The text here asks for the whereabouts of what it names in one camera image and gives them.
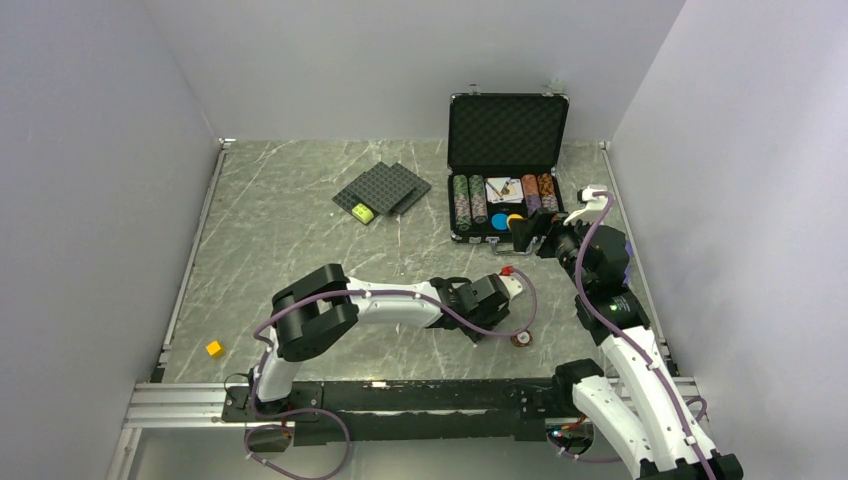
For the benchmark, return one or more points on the black poker case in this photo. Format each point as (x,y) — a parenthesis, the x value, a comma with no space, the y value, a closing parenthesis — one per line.
(503,135)

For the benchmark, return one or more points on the playing cards deck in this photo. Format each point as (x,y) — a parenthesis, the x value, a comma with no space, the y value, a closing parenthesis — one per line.
(503,190)

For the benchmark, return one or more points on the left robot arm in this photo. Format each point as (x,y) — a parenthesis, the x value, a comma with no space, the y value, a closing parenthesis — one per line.
(312,314)

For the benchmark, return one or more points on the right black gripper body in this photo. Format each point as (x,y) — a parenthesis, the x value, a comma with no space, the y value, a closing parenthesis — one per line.
(562,240)

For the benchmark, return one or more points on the dark green chip stack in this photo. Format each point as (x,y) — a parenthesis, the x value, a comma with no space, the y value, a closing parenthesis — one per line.
(477,188)

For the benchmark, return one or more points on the purple-grey chip stack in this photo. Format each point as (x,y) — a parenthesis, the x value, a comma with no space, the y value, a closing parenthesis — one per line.
(479,210)

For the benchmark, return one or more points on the dark foam pad top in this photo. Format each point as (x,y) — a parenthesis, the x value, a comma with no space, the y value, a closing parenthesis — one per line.
(377,188)

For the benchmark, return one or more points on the yellow-green dice block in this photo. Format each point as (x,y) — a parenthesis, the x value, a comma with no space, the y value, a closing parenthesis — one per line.
(362,213)

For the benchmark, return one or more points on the yellow dealer button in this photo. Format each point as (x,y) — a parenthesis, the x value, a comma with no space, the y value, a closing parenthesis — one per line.
(513,220)

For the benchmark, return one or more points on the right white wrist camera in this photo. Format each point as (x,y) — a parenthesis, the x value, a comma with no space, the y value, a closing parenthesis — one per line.
(594,204)

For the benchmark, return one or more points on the small yellow object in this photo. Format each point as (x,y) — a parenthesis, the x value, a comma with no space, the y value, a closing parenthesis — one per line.
(215,349)

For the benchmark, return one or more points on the purple chip stack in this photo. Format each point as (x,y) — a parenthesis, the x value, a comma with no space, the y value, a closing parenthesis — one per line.
(533,203)

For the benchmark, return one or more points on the red chip stack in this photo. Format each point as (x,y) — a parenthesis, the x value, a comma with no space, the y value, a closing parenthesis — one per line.
(529,185)

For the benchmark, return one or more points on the small chip stack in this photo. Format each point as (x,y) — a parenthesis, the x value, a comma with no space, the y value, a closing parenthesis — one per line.
(550,203)

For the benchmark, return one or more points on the black base frame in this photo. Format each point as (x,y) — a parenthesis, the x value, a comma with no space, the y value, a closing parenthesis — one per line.
(523,409)

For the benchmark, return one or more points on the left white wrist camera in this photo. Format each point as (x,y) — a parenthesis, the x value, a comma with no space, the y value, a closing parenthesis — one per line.
(515,286)

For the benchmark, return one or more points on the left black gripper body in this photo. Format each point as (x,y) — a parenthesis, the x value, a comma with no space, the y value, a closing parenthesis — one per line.
(488,321)

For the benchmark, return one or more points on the grey chip stack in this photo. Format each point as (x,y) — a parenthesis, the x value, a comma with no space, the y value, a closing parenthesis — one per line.
(462,211)

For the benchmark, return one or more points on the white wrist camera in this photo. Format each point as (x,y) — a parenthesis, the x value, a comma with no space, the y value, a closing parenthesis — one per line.
(594,204)
(515,286)

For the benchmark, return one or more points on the purple cylinder object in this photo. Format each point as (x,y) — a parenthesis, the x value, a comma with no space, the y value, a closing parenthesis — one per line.
(630,264)

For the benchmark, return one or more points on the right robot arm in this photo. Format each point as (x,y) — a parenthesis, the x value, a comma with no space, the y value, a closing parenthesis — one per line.
(654,434)

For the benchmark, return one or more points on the blue dealer button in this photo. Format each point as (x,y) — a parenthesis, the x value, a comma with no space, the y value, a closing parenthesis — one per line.
(499,221)

